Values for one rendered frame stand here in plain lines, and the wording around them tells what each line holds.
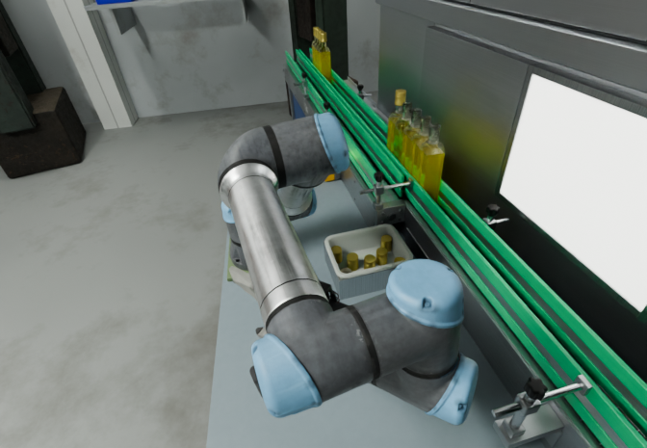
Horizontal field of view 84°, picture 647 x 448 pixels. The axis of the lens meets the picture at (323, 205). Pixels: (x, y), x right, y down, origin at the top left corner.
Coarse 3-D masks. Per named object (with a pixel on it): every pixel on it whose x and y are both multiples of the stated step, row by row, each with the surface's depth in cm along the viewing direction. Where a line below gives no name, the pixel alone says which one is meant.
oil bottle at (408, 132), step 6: (408, 126) 110; (408, 132) 109; (414, 132) 108; (402, 138) 113; (408, 138) 109; (402, 144) 114; (408, 144) 110; (402, 150) 115; (408, 150) 111; (402, 156) 116; (408, 156) 112; (402, 162) 117; (408, 162) 113
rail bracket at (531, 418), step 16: (528, 384) 54; (576, 384) 58; (528, 400) 55; (544, 400) 57; (496, 416) 56; (512, 416) 61; (528, 416) 64; (544, 416) 64; (512, 432) 60; (528, 432) 62; (544, 432) 62; (560, 432) 64
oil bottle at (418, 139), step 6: (414, 138) 106; (420, 138) 104; (426, 138) 103; (414, 144) 106; (420, 144) 104; (414, 150) 107; (414, 156) 108; (414, 162) 109; (408, 168) 113; (414, 168) 109; (414, 174) 110
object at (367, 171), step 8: (288, 56) 238; (288, 64) 245; (296, 64) 219; (296, 72) 223; (312, 88) 182; (312, 96) 187; (320, 96) 171; (320, 104) 171; (320, 112) 174; (352, 144) 130; (352, 152) 133; (360, 152) 124; (352, 160) 134; (360, 160) 124; (360, 168) 127; (368, 168) 117; (368, 176) 120; (368, 184) 121
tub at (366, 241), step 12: (372, 228) 111; (384, 228) 112; (336, 240) 109; (348, 240) 110; (360, 240) 112; (372, 240) 113; (396, 240) 108; (348, 252) 113; (360, 252) 112; (372, 252) 112; (396, 252) 109; (408, 252) 101; (336, 264) 99; (360, 264) 108; (396, 264) 98; (348, 276) 96
